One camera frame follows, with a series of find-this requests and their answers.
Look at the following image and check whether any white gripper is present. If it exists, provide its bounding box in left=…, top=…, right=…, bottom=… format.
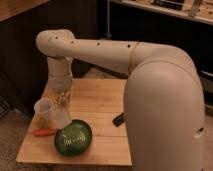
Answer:
left=48, top=75, right=73, bottom=108

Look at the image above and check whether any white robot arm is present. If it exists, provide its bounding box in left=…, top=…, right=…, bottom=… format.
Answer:
left=36, top=29, right=205, bottom=171

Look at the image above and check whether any translucent ceramic cup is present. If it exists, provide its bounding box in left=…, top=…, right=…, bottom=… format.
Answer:
left=34, top=98, right=54, bottom=128

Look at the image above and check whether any wooden table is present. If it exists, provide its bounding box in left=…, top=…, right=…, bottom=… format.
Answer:
left=16, top=79, right=132, bottom=166

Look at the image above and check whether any orange carrot toy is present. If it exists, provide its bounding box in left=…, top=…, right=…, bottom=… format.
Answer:
left=33, top=129, right=56, bottom=136

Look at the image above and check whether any green round plate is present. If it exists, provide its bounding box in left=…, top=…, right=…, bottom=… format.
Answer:
left=54, top=119, right=93, bottom=156

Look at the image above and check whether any black rectangular block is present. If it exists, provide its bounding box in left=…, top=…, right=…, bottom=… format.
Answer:
left=113, top=113, right=125, bottom=127

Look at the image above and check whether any metal vertical pole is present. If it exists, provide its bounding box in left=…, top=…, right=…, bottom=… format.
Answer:
left=106, top=0, right=111, bottom=39

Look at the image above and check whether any wooden shelf with items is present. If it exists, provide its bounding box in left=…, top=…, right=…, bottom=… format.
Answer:
left=111, top=0, right=213, bottom=26

